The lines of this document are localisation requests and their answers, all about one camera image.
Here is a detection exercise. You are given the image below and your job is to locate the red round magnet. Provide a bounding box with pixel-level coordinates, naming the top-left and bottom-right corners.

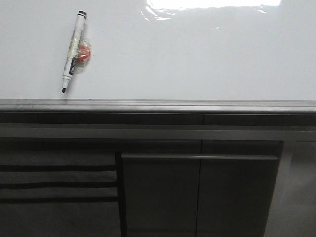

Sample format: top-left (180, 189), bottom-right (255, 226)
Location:
top-left (77, 44), bottom-right (91, 64)

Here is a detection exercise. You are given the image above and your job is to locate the white black whiteboard marker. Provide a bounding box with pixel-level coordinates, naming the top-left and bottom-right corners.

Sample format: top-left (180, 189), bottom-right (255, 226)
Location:
top-left (61, 11), bottom-right (87, 94)

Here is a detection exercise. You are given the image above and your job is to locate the grey cabinet with doors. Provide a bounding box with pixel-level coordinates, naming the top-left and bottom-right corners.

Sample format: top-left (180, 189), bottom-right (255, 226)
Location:
top-left (121, 140), bottom-right (283, 237)

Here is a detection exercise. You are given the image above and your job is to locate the grey drawer unit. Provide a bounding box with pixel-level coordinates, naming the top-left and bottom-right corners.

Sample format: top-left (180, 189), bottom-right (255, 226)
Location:
top-left (0, 151), bottom-right (121, 237)

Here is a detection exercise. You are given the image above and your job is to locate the white whiteboard with aluminium frame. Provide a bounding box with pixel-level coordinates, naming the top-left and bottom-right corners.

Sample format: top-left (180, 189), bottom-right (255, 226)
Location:
top-left (0, 0), bottom-right (316, 114)

